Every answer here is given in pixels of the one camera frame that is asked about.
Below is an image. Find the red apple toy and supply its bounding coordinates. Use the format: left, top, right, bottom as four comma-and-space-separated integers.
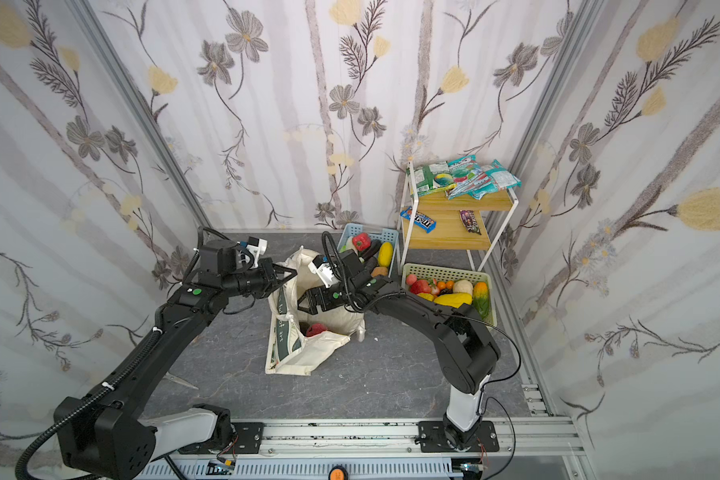
305, 323, 327, 338

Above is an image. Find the canvas tote bag floral print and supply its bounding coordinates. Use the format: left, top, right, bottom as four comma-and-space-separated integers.
265, 247, 366, 376

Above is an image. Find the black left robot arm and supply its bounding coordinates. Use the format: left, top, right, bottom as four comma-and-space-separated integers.
54, 259, 295, 479

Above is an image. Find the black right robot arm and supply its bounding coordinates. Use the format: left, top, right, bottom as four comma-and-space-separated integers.
269, 249, 501, 451

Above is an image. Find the blue candy bag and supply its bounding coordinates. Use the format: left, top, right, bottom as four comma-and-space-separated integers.
400, 207, 437, 233

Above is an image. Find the purple candy bag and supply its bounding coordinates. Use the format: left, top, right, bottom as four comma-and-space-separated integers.
459, 210, 481, 235

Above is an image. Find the yellow squash toy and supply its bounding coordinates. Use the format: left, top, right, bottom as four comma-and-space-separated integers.
377, 242, 394, 268

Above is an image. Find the red bell pepper toy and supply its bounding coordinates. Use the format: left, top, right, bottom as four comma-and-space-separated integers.
351, 232, 372, 252

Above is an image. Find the blue plastic basket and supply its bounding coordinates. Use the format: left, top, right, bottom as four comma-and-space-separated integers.
337, 223, 400, 274

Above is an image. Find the green plastic basket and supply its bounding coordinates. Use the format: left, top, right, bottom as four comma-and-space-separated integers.
402, 263, 497, 326

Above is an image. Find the yellow banana toy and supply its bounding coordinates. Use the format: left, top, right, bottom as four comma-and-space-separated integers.
434, 293, 473, 308

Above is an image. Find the green snack packet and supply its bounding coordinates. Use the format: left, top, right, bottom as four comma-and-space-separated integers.
411, 162, 456, 197

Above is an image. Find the teal snack packet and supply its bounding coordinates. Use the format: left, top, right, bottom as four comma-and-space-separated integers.
467, 160, 522, 200

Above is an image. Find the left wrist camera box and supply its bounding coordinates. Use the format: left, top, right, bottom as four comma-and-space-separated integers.
197, 238, 269, 283

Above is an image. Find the white wire wooden shelf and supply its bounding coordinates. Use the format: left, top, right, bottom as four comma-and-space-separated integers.
397, 163, 519, 271

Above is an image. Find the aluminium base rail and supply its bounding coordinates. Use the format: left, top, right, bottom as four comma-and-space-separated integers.
140, 416, 596, 479

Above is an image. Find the black corrugated cable hose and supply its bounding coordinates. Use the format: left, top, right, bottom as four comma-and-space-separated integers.
14, 329, 163, 480

